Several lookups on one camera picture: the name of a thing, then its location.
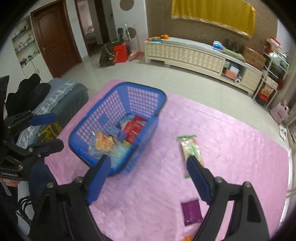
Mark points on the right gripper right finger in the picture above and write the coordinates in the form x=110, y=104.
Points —
x=247, y=220

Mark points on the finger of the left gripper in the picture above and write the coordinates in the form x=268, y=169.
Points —
x=15, y=124
x=34, y=150

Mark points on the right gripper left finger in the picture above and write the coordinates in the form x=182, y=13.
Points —
x=62, y=212

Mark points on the purple snack packet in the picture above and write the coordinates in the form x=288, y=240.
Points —
x=191, y=212

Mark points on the orange wafer bar wrapper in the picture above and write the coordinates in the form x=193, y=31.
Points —
x=188, y=238

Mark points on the orange yellow chip bag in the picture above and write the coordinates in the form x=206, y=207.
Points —
x=103, y=143

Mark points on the clear teal snack bag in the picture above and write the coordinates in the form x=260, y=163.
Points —
x=117, y=154

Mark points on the blue double mix cookie pack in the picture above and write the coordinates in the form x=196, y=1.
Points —
x=117, y=133

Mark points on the blue plastic basket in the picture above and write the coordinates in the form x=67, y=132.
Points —
x=119, y=125

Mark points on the red snack packet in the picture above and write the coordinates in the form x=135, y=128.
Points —
x=133, y=128

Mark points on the light blue egg biscuit pack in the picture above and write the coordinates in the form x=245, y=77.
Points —
x=125, y=120

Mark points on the person's left hand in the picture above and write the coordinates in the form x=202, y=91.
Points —
x=11, y=182

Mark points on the pink quilted mat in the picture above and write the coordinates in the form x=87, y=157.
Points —
x=145, y=203

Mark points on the green zip cracker bag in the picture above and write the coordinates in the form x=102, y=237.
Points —
x=189, y=147

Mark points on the brown wooden door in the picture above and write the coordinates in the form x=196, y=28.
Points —
x=55, y=38

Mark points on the white slippers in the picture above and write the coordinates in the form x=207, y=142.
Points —
x=282, y=132

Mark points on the black bag on floor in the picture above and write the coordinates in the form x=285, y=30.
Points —
x=107, y=55

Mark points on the red shopping bag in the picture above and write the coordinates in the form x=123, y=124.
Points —
x=120, y=53

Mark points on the pink tote bag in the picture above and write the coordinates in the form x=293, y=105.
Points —
x=280, y=112

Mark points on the paper towel roll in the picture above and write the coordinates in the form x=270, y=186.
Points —
x=238, y=81

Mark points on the oranges on blue plate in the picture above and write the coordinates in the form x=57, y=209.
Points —
x=158, y=38

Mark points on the white metal shelf rack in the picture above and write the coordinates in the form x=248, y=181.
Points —
x=274, y=73

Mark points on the cardboard box on cabinet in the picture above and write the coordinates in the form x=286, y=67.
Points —
x=253, y=58

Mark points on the green folded cushion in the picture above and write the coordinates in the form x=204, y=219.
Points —
x=233, y=54

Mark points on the cream TV cabinet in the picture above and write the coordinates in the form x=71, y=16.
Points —
x=203, y=58

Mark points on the blue tissue pack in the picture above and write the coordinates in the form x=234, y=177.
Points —
x=217, y=45

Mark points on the yellow wall cloth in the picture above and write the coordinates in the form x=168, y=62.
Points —
x=236, y=16

